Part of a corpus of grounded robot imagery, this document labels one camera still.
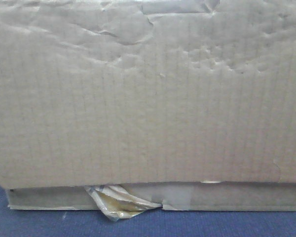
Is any large brown cardboard box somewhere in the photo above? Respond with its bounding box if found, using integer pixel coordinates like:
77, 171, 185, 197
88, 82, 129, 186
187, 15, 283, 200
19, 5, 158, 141
0, 0, 296, 211

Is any peeling clear packing tape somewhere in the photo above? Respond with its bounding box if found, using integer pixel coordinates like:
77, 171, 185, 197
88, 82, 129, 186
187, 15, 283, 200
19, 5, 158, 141
84, 185, 162, 222

